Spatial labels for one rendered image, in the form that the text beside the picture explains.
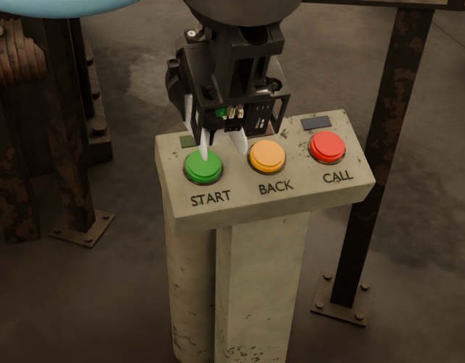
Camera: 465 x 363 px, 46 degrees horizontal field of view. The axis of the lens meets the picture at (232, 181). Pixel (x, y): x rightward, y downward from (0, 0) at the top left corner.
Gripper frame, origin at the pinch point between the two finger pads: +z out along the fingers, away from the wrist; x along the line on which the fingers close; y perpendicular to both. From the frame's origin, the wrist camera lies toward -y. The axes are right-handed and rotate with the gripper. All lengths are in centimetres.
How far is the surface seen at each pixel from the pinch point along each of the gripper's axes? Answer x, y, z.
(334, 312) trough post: 32, 6, 68
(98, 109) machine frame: -9, -75, 90
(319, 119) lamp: 15.3, -3.8, 6.8
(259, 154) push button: 6.3, 0.3, 5.8
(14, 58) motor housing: -23, -47, 36
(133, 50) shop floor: 8, -120, 114
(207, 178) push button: -0.1, 2.0, 6.1
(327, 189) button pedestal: 13.1, 5.5, 7.0
